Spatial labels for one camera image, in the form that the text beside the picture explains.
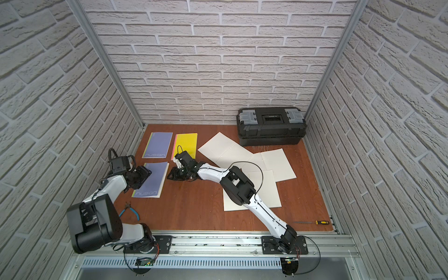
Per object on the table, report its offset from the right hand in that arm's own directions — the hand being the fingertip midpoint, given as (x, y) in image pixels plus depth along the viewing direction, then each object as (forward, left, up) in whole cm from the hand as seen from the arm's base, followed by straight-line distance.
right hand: (170, 176), depth 94 cm
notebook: (-6, +8, +1) cm, 10 cm away
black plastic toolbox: (+23, -59, +13) cm, 64 cm away
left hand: (+2, +10, +5) cm, 12 cm away
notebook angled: (+16, -31, -2) cm, 35 cm away
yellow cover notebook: (+26, -6, -1) cm, 26 cm away
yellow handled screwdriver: (-28, -72, -2) cm, 77 cm away
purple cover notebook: (+24, +12, -1) cm, 27 cm away
